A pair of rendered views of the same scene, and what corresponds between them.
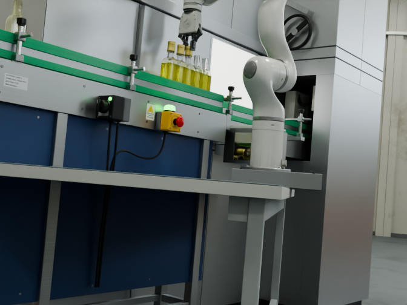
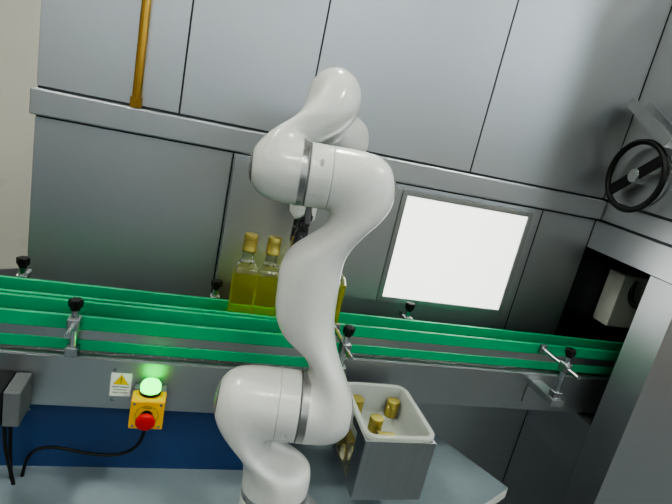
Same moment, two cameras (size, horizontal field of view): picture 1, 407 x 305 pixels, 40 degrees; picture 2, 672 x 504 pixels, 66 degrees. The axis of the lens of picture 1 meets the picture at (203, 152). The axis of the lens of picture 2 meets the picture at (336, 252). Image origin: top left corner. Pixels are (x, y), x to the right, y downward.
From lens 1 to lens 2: 1.86 m
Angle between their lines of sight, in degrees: 39
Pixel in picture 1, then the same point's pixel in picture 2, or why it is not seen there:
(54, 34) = (50, 220)
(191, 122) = not seen: hidden behind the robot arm
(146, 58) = (236, 244)
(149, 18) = (244, 179)
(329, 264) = not seen: outside the picture
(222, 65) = (428, 239)
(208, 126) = not seen: hidden behind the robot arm
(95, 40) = (135, 221)
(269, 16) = (283, 287)
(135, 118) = (83, 395)
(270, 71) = (241, 424)
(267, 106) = (247, 479)
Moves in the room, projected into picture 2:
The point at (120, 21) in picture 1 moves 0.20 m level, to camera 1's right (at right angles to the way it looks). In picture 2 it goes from (189, 186) to (240, 208)
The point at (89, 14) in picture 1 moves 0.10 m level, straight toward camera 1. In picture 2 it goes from (121, 182) to (87, 183)
